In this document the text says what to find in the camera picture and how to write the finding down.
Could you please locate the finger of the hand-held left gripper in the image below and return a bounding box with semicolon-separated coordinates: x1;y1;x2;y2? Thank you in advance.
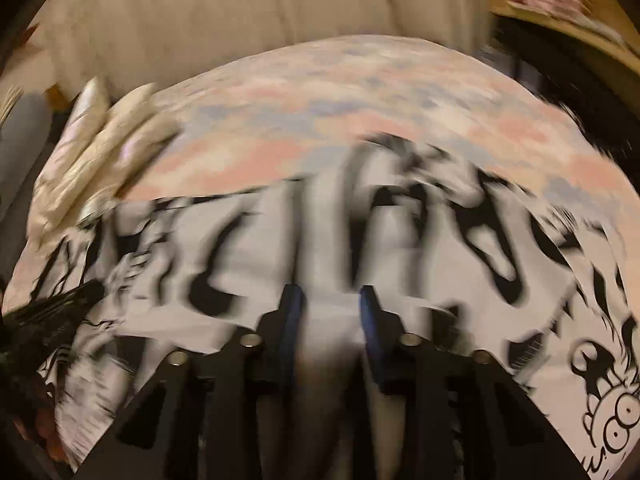
44;280;103;333

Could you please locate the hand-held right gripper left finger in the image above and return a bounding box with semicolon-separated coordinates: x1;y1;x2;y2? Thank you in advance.
75;284;307;480

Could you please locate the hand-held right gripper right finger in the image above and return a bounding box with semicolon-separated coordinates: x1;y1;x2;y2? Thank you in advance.
359;285;592;480

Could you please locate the white black graffiti print garment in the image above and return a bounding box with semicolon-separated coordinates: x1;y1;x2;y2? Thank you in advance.
10;132;640;480

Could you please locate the person's left hand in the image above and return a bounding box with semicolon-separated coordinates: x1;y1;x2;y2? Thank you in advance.
14;377;68;463

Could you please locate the cream shiny puffer jacket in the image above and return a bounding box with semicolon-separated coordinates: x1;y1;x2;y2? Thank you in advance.
27;77;181;247

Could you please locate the grey cushion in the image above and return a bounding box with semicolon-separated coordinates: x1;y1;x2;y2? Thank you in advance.
0;94;52;213

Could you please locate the pastel pink blue blanket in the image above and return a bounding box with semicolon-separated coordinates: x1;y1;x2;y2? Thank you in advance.
0;35;637;311

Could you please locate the beige sofa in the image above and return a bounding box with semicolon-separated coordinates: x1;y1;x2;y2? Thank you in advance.
0;0;495;201

